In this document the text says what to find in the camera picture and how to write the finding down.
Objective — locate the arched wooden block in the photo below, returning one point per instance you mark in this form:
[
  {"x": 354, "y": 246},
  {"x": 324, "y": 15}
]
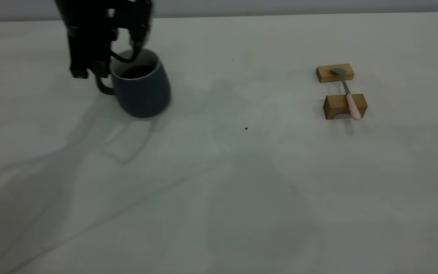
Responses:
[{"x": 335, "y": 104}]

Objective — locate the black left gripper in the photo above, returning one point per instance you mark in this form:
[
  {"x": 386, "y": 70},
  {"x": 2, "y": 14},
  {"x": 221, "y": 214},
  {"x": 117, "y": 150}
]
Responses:
[{"x": 89, "y": 19}]

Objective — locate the dark grey ceramic mug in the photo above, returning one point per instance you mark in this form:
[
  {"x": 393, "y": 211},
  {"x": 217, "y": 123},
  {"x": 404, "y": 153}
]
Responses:
[{"x": 143, "y": 95}]

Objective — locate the flat wooden block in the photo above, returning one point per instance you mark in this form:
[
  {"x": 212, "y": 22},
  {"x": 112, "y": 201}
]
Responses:
[{"x": 327, "y": 74}]

